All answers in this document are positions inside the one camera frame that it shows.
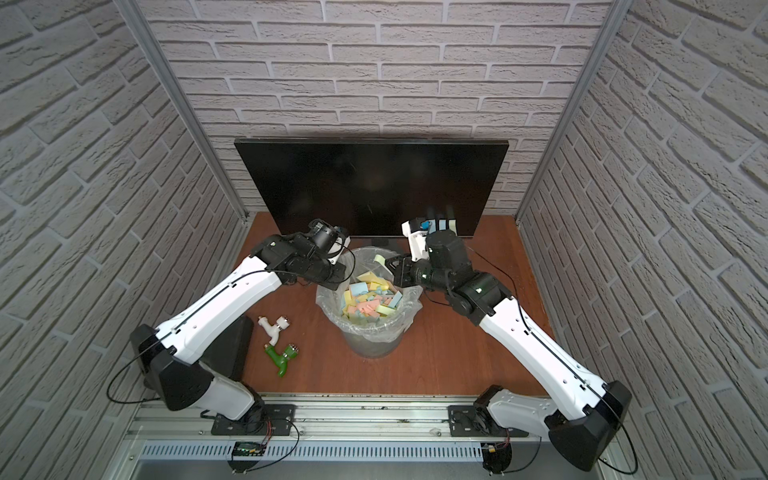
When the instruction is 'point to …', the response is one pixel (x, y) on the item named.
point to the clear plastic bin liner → (388, 328)
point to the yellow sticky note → (453, 226)
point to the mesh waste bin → (374, 347)
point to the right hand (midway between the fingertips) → (390, 261)
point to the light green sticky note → (379, 258)
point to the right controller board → (496, 457)
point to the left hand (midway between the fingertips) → (334, 266)
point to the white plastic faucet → (273, 330)
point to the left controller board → (246, 448)
